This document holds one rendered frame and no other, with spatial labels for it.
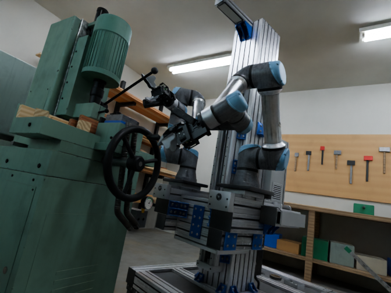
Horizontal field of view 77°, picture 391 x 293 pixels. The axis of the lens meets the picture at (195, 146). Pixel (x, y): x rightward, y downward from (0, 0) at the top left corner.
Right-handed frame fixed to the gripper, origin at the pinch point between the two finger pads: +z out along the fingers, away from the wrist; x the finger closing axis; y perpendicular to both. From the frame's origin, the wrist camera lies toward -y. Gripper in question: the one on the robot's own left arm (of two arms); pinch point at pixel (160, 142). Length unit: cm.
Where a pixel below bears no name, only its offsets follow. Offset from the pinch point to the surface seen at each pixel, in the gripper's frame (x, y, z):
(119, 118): -7.3, -14.8, 10.9
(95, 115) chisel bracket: -5.2, -26.3, 25.6
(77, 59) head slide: -11, -59, 26
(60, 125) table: -25.5, -10.8, 21.6
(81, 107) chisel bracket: -7.2, -33.5, 30.9
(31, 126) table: -31.5, -11.9, 28.3
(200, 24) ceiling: 137, -198, -16
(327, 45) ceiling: 213, -131, -128
